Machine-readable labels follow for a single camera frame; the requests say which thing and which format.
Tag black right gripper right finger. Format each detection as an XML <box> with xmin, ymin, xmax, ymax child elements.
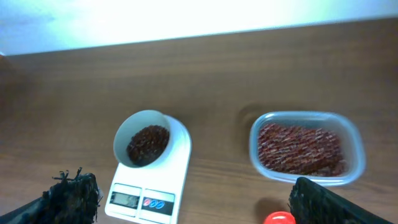
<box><xmin>289</xmin><ymin>177</ymin><xmax>392</xmax><ymax>224</ymax></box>

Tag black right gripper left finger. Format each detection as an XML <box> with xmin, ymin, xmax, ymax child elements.
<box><xmin>1</xmin><ymin>168</ymin><xmax>101</xmax><ymax>224</ymax></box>

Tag orange plastic measuring scoop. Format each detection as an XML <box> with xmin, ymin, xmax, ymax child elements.
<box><xmin>263</xmin><ymin>212</ymin><xmax>296</xmax><ymax>224</ymax></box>

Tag white digital kitchen scale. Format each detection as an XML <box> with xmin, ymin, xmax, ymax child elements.
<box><xmin>104</xmin><ymin>110</ymin><xmax>192</xmax><ymax>223</ymax></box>

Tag clear plastic container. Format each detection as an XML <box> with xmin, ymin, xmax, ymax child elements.
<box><xmin>249</xmin><ymin>111</ymin><xmax>366</xmax><ymax>186</ymax></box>

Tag white round bowl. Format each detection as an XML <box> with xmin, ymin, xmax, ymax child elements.
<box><xmin>113</xmin><ymin>110</ymin><xmax>171</xmax><ymax>168</ymax></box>

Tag red beans in bowl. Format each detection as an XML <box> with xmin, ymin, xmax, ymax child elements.
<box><xmin>126</xmin><ymin>125</ymin><xmax>170</xmax><ymax>167</ymax></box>

